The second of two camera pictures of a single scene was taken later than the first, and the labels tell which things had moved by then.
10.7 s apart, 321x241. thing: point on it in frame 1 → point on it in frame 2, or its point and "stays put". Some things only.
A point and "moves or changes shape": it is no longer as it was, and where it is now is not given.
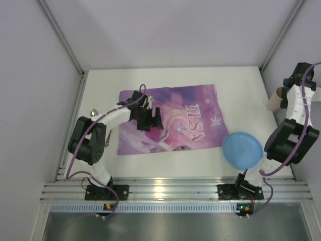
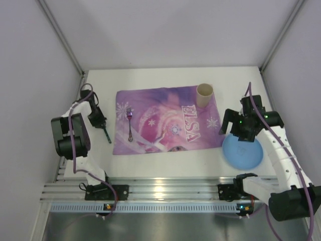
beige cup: [274, 104] → [204, 94]
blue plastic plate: [242, 150] stays put
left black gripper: [149, 118] → [101, 124]
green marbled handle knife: [94, 112] moves or changes shape
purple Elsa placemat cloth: [191, 119] stays put
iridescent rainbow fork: [107, 142] → [129, 114]
